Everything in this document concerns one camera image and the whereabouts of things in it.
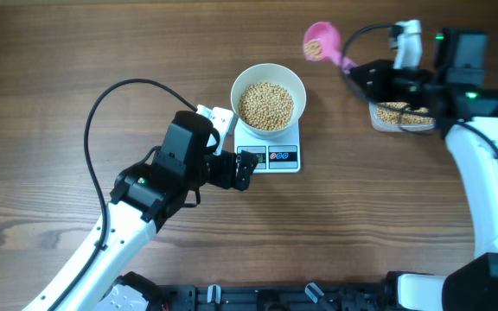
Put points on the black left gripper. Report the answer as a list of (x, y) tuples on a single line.
[(226, 178)]

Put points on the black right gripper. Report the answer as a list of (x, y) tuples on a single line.
[(379, 91)]

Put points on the pink plastic scoop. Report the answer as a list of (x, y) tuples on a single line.
[(331, 40)]

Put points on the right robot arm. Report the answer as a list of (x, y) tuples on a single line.
[(465, 114)]

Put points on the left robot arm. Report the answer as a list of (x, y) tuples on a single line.
[(144, 196)]

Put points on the white digital kitchen scale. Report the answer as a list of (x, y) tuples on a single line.
[(276, 154)]

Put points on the soybeans in bowl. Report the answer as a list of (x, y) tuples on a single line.
[(266, 106)]

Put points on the white round bowl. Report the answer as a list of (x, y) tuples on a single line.
[(276, 74)]

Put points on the soybeans in scoop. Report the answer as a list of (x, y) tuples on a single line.
[(312, 50)]

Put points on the pile of yellow soybeans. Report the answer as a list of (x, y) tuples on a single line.
[(402, 113)]

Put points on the clear plastic food container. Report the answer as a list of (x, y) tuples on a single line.
[(385, 127)]

